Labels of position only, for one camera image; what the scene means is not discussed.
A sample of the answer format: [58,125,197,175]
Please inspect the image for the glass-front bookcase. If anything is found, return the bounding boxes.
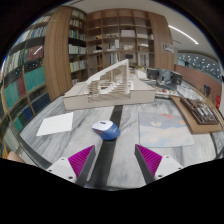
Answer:
[0,14,53,158]

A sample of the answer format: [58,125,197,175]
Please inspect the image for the white wall poster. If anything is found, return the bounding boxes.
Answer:
[162,42,175,54]

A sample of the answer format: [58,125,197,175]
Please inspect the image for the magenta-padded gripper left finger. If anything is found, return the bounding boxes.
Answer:
[45,144,98,188]

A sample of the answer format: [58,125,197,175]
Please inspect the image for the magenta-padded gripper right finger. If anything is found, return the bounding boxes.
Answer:
[134,143,185,185]

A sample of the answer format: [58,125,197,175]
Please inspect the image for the red standing sign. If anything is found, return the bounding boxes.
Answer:
[214,94,222,110]

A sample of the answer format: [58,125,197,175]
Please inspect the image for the flat white architectural model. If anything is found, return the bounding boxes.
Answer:
[155,83,201,100]

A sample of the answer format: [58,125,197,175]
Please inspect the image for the brown model on wooden board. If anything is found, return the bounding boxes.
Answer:
[169,94,224,135]

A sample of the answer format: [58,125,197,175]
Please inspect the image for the white and blue computer mouse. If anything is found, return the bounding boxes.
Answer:
[91,119,121,141]

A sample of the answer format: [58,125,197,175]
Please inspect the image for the white paper sheet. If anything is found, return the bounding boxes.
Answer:
[35,111,75,137]

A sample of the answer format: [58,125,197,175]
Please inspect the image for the dark grey building models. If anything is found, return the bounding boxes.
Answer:
[145,67,184,86]

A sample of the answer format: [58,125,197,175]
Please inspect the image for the wooden display shelf unit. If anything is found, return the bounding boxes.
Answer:
[85,8,156,79]

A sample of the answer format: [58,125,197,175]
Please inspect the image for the large white architectural model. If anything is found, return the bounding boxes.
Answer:
[62,59,157,111]

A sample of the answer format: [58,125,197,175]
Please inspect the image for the pale blue printed mouse pad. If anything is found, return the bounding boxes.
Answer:
[138,111,195,148]

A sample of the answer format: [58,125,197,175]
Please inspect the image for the wooden shelf unit with books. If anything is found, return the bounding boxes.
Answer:
[68,8,88,86]

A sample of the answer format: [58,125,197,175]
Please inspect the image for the group of small ceiling lights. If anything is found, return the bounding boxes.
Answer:
[178,54,221,79]

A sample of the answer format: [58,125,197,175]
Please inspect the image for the long ceiling light strip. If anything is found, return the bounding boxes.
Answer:
[168,24,199,45]

